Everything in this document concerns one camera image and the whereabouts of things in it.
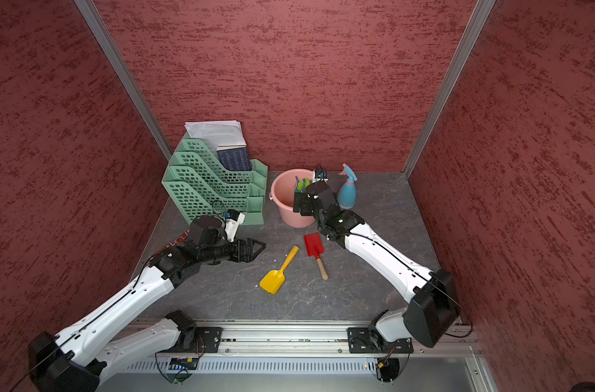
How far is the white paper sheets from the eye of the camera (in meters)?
1.00

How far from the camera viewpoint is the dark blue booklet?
108 cm

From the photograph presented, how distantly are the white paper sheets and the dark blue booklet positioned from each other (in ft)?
0.05

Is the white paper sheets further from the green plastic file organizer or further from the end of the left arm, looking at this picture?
the end of the left arm
